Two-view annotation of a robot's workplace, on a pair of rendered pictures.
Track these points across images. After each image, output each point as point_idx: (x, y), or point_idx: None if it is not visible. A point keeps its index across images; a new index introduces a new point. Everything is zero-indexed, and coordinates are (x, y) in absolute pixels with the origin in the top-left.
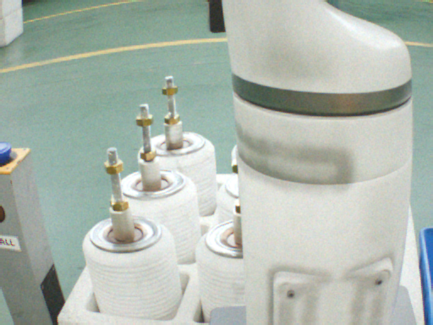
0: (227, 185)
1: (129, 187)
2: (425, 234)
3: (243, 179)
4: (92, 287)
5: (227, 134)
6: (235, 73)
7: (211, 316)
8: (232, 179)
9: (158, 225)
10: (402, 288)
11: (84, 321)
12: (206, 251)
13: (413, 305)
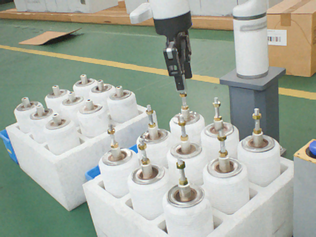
0: (198, 152)
1: (236, 167)
2: None
3: (266, 29)
4: (278, 177)
5: None
6: (266, 11)
7: (264, 84)
8: (192, 155)
9: (242, 141)
10: (220, 78)
11: (292, 161)
12: (235, 130)
13: None
